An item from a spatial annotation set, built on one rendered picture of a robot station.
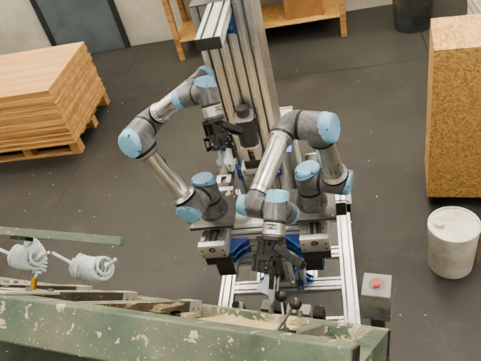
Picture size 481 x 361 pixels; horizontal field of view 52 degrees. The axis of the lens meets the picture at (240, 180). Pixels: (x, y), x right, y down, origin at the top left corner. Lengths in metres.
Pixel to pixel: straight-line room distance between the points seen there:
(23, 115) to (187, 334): 4.50
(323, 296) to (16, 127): 3.61
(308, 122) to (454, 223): 1.61
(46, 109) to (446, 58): 3.64
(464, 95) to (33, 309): 2.71
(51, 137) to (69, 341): 4.32
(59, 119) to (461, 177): 3.65
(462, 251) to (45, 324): 2.53
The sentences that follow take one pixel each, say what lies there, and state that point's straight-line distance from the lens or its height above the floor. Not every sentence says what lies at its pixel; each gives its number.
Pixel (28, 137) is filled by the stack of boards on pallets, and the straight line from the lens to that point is 5.51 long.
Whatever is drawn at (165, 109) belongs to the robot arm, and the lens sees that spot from 2.12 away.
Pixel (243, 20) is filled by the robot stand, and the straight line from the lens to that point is 2.05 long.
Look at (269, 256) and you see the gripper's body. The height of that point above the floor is 1.53.
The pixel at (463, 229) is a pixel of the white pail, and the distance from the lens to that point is 3.22.
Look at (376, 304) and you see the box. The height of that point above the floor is 0.87.
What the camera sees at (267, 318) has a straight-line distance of 2.20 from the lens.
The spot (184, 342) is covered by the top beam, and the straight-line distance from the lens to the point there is 1.01.
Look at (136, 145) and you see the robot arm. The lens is 2.10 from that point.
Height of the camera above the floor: 2.71
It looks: 39 degrees down
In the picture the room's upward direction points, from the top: 15 degrees counter-clockwise
